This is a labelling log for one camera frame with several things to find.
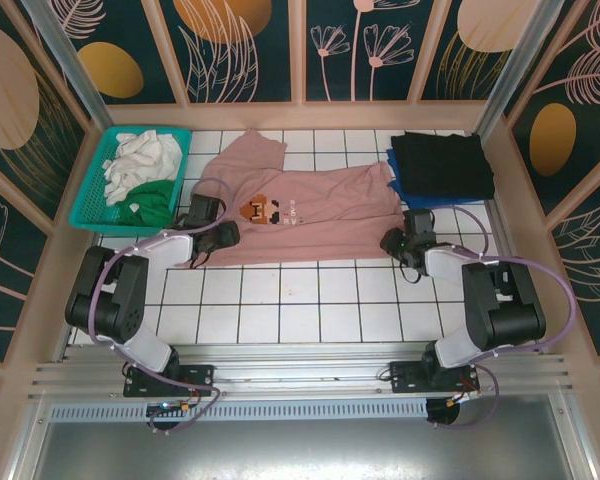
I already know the pink printed t-shirt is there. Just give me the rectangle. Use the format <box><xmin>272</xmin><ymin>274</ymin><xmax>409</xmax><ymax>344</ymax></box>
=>
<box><xmin>179</xmin><ymin>128</ymin><xmax>406</xmax><ymax>269</ymax></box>

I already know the folded blue t-shirt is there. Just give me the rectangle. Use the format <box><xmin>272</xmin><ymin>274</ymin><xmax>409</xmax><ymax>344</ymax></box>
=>
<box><xmin>385</xmin><ymin>148</ymin><xmax>484</xmax><ymax>211</ymax></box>

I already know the crumpled green t-shirt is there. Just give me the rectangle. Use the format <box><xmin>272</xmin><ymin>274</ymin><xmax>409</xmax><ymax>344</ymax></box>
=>
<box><xmin>117</xmin><ymin>179</ymin><xmax>179</xmax><ymax>226</ymax></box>

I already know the folded black t-shirt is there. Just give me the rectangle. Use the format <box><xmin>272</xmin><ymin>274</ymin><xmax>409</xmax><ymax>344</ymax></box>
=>
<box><xmin>390</xmin><ymin>130</ymin><xmax>496</xmax><ymax>200</ymax></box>

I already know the crumpled white t-shirt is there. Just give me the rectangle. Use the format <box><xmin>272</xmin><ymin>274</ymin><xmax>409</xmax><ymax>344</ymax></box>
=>
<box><xmin>102</xmin><ymin>130</ymin><xmax>184</xmax><ymax>207</ymax></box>

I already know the teal plastic basket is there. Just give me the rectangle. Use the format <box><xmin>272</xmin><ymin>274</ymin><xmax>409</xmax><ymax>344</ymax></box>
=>
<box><xmin>68</xmin><ymin>125</ymin><xmax>193</xmax><ymax>239</ymax></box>

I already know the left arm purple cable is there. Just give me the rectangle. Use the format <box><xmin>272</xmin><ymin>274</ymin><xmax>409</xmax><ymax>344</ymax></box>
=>
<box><xmin>87</xmin><ymin>177</ymin><xmax>239</xmax><ymax>436</ymax></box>

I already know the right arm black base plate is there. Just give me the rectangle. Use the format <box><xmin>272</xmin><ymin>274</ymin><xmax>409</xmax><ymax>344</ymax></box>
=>
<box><xmin>388</xmin><ymin>360</ymin><xmax>434</xmax><ymax>396</ymax></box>

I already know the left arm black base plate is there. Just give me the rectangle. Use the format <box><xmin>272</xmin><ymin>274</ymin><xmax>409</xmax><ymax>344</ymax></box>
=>
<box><xmin>123</xmin><ymin>364</ymin><xmax>216</xmax><ymax>399</ymax></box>

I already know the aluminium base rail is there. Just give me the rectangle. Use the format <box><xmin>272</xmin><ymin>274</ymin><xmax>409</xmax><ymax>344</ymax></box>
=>
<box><xmin>27</xmin><ymin>342</ymin><xmax>574</xmax><ymax>401</ymax></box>

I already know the yellow connector with wires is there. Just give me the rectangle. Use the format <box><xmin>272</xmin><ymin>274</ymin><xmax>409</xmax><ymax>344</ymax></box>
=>
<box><xmin>444</xmin><ymin>389</ymin><xmax>481</xmax><ymax>409</ymax></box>

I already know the small circuit board with wires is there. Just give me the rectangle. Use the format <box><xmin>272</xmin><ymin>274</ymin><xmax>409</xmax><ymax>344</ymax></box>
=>
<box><xmin>147</xmin><ymin>398</ymin><xmax>194</xmax><ymax>417</ymax></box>

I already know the perforated grey cable tray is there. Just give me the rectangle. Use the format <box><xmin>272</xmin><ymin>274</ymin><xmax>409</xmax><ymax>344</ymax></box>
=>
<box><xmin>49</xmin><ymin>402</ymin><xmax>429</xmax><ymax>421</ymax></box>

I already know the aluminium frame post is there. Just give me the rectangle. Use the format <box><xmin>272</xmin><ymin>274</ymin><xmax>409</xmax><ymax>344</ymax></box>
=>
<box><xmin>19</xmin><ymin>0</ymin><xmax>115</xmax><ymax>132</ymax></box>
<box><xmin>472</xmin><ymin>0</ymin><xmax>566</xmax><ymax>146</ymax></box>

